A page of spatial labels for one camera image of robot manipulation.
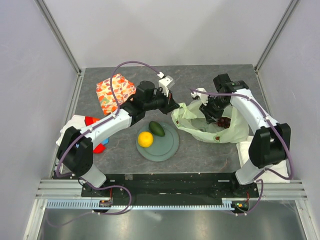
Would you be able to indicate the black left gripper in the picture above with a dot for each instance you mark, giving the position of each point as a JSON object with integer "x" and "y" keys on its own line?
{"x": 170, "y": 104}

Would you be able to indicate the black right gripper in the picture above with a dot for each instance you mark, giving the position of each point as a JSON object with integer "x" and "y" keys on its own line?
{"x": 210, "y": 116}

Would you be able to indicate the dark red fake grapes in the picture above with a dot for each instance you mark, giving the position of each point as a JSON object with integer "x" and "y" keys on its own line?
{"x": 224, "y": 122}

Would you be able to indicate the light green plastic bag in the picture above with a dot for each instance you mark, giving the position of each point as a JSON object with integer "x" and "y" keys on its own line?
{"x": 190, "y": 119}

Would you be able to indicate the green fake avocado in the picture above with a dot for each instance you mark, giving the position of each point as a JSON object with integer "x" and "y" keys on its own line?
{"x": 156, "y": 129}

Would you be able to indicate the yellow fake orange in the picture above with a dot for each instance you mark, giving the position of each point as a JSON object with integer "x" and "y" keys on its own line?
{"x": 145, "y": 139}

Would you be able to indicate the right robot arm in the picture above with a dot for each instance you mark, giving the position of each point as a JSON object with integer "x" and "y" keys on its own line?
{"x": 271, "y": 140}

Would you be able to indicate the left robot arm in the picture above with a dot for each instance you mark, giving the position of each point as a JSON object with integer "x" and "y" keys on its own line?
{"x": 75, "y": 150}

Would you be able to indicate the teal round plate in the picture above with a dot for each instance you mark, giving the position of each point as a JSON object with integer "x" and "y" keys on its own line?
{"x": 163, "y": 147}

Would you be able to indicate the floral orange folded cloth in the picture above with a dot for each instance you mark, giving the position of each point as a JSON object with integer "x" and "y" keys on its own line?
{"x": 122, "y": 88}

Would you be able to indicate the colourful printed cloth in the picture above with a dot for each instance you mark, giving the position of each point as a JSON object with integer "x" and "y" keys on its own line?
{"x": 100, "y": 148}

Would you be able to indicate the white folded towel left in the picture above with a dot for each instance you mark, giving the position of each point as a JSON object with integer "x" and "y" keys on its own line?
{"x": 77, "y": 121}

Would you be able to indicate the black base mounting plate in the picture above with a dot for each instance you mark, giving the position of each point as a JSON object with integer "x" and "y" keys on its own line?
{"x": 210, "y": 185}

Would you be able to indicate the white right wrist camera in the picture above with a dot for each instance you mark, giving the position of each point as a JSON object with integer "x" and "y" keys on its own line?
{"x": 200, "y": 94}

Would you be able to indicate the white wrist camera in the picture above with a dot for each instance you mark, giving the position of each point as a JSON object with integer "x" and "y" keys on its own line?
{"x": 165, "y": 82}
{"x": 200, "y": 94}

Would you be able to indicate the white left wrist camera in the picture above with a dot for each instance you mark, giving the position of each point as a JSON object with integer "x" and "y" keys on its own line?
{"x": 165, "y": 82}

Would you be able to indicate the aluminium frame post left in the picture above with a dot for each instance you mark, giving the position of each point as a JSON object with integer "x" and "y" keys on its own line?
{"x": 45, "y": 11}

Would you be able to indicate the aluminium frame post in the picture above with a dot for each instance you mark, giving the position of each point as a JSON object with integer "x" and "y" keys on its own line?
{"x": 45, "y": 11}
{"x": 276, "y": 33}

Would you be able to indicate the aluminium frame post right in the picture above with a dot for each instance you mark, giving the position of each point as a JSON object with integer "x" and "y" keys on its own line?
{"x": 276, "y": 33}

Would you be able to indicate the slotted grey cable duct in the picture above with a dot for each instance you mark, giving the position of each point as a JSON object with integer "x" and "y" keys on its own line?
{"x": 95, "y": 204}

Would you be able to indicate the aluminium front rail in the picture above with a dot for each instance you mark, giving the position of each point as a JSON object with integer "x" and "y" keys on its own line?
{"x": 71, "y": 189}

